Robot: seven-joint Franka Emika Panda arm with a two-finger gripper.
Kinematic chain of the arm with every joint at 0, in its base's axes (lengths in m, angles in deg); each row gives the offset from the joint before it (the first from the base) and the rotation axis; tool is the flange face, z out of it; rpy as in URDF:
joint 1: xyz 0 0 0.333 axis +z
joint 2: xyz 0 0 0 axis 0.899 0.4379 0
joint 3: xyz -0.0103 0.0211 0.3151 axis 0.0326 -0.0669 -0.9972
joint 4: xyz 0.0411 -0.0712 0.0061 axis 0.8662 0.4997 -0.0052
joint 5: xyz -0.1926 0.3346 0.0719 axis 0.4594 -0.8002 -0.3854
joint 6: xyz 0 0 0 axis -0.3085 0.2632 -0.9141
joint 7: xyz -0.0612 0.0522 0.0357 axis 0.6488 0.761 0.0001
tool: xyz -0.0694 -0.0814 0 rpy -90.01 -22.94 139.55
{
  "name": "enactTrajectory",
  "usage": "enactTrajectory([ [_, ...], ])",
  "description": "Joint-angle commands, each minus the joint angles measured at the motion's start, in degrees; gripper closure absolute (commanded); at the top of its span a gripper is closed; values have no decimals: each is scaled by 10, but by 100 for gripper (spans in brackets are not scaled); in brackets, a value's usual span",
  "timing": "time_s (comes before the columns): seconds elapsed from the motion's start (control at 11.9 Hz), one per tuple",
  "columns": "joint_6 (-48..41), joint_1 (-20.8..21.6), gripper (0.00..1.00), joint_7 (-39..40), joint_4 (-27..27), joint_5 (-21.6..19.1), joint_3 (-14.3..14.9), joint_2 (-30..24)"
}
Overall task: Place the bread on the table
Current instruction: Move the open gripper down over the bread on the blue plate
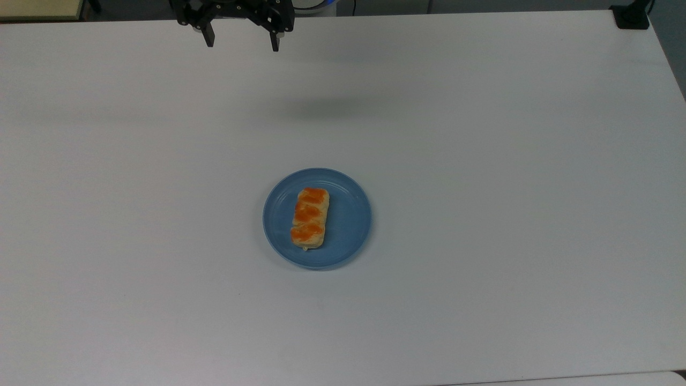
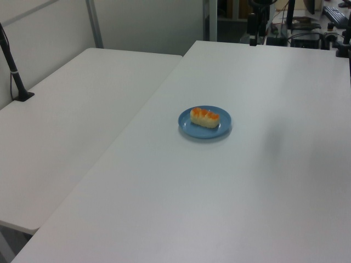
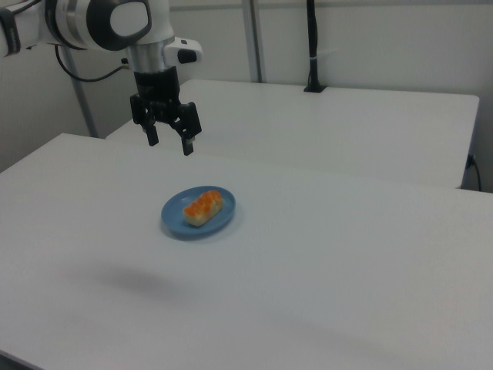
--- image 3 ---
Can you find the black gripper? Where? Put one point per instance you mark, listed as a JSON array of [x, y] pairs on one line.
[[158, 92]]

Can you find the orange topped bread roll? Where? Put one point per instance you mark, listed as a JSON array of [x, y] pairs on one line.
[[203, 207]]

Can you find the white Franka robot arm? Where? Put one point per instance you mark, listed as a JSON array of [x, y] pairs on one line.
[[115, 23]]

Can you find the blue oval plate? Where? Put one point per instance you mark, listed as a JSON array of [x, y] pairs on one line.
[[181, 221]]

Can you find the grey wall panel frame post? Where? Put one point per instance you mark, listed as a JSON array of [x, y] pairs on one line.
[[256, 38]]

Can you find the black camera stand pole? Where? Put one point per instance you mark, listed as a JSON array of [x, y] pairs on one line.
[[314, 46]]

